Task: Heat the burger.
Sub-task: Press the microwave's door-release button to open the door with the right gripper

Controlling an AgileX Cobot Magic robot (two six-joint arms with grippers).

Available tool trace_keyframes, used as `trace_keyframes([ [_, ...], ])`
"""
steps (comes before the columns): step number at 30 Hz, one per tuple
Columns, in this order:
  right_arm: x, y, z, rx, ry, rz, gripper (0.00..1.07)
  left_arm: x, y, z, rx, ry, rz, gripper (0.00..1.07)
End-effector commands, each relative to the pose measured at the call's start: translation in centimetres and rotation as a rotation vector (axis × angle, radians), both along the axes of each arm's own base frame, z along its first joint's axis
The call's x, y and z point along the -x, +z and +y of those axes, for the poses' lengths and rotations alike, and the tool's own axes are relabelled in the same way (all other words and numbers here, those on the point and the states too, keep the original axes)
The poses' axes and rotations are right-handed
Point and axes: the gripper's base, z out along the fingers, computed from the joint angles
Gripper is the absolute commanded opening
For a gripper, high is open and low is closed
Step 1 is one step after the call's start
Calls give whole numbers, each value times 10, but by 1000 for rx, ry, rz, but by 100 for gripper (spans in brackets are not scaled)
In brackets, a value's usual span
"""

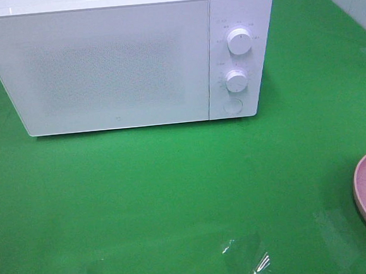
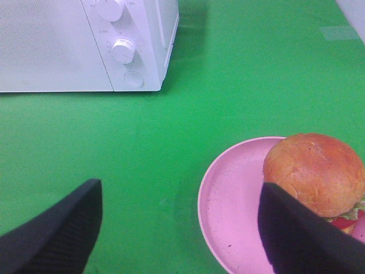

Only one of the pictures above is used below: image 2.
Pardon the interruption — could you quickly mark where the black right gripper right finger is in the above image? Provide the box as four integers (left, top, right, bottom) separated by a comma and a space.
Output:
257, 183, 364, 273

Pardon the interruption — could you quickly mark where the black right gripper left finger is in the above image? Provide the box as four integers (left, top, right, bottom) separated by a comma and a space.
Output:
1, 179, 103, 273

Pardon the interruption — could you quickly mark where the burger with lettuce and tomato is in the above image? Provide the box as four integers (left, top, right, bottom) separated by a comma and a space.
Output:
263, 133, 364, 234

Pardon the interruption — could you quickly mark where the pink round plate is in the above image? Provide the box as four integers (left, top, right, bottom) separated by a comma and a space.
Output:
198, 136, 364, 273

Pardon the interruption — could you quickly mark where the round white door button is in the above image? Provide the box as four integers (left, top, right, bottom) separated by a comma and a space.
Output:
124, 71, 144, 87

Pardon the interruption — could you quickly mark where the white microwave door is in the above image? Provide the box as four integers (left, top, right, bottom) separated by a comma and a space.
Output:
1, 1, 113, 92

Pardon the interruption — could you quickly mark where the lower white microwave knob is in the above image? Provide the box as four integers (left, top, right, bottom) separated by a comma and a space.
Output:
112, 38, 136, 65

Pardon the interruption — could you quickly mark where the white microwave knob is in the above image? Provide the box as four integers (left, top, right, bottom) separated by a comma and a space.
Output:
96, 0, 125, 22
112, 38, 136, 65

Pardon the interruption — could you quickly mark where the clear tape patch far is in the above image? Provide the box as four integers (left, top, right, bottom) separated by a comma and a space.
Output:
319, 26, 360, 41

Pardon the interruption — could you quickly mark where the white microwave oven body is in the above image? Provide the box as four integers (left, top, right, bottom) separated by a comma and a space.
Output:
82, 0, 179, 92

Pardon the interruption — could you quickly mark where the upper white microwave knob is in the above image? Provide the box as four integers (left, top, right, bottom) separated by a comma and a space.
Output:
96, 0, 125, 22

